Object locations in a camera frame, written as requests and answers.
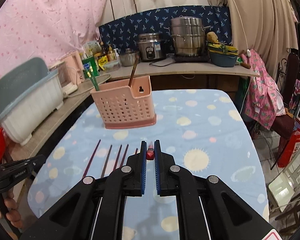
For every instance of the beige hanging curtain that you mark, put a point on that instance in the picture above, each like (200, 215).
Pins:
(266, 26)

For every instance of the navy leaf pattern cloth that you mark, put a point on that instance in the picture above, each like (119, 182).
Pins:
(123, 32)

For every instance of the person's left hand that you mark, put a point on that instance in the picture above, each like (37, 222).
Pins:
(13, 214)

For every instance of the grey blue rack lid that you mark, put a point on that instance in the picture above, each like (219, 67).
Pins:
(21, 78)

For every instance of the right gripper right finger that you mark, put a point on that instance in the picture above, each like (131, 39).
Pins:
(165, 183)

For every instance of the pink perforated utensil holder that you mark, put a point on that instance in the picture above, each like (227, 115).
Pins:
(124, 104)

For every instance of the white dish rack bin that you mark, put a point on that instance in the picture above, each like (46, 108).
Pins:
(23, 109)

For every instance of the green chopstick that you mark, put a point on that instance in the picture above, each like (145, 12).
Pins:
(93, 78)

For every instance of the pink floral garment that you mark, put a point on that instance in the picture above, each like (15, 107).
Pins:
(264, 101)

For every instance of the pink dotted curtain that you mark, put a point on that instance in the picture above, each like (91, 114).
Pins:
(48, 29)

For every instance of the blue dotted tablecloth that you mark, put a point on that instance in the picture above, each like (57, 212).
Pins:
(200, 128)

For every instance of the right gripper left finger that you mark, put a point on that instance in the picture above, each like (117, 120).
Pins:
(136, 183)

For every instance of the blue bowl with vegetables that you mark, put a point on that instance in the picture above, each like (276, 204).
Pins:
(222, 55)

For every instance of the small steel bowl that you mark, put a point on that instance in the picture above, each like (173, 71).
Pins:
(128, 57)

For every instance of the dark brown chopstick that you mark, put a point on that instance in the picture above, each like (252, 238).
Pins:
(133, 70)

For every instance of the stainless steel steamer pot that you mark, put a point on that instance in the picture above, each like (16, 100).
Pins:
(188, 35)

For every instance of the silver rice cooker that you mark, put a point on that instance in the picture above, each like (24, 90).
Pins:
(151, 47)

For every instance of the clear food container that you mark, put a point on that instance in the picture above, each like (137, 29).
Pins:
(112, 66)

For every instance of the yellow oil bottle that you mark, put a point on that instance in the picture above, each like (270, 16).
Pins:
(111, 54)

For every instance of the bright red chopstick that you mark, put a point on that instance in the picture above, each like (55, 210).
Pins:
(150, 155)

